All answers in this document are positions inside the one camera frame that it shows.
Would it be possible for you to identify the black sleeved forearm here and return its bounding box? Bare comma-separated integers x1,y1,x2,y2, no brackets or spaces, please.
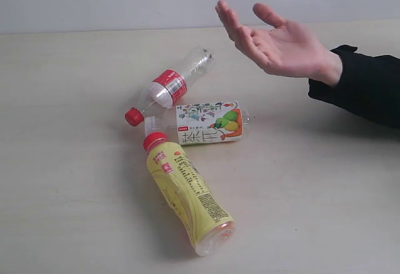
308,45,399,129

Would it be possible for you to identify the clear red label cola bottle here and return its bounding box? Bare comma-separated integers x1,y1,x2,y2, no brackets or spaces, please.
125,46,215,126

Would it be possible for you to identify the open bare human hand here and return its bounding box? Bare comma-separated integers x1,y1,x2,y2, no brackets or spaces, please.
216,1,343,87

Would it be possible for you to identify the clear tea bottle floral label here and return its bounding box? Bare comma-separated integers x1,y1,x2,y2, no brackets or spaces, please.
144,101,249,146

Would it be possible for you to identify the yellow label red cap bottle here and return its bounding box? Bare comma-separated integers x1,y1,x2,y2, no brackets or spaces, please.
143,132,235,256

